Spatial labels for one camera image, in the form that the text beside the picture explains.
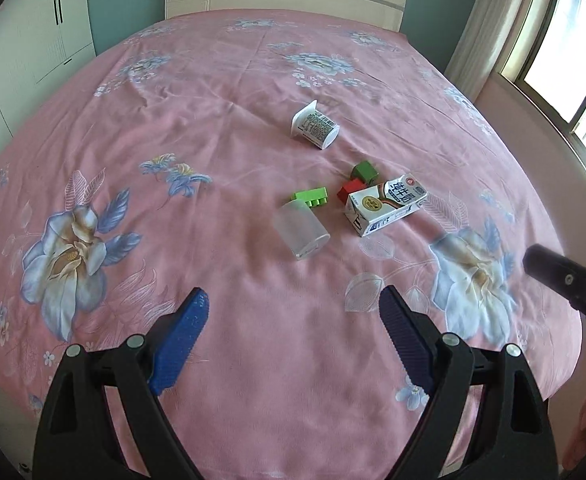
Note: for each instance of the light green toy brick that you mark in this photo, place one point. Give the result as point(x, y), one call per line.
point(313, 196)

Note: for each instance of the white milk carton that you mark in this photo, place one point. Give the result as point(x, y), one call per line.
point(383, 205)

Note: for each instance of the window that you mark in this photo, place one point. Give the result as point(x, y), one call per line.
point(563, 50)

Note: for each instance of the white yogurt cup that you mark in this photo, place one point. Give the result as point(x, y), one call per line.
point(315, 127)

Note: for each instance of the dark green cube block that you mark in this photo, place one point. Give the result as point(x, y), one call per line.
point(365, 172)

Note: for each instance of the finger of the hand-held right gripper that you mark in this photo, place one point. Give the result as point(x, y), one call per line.
point(568, 277)

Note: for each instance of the cream curtain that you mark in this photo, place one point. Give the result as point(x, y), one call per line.
point(493, 25)

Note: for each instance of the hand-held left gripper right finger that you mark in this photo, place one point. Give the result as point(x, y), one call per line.
point(405, 337)

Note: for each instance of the white wardrobe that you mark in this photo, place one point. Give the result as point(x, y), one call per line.
point(23, 60)

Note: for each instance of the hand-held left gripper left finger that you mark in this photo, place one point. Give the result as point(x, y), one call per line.
point(183, 340)

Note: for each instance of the pink floral bed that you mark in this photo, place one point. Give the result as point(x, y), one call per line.
point(253, 305)

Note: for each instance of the red block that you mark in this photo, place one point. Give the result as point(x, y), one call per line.
point(348, 192)

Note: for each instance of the translucent plastic cup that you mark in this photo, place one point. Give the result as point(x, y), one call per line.
point(298, 230)

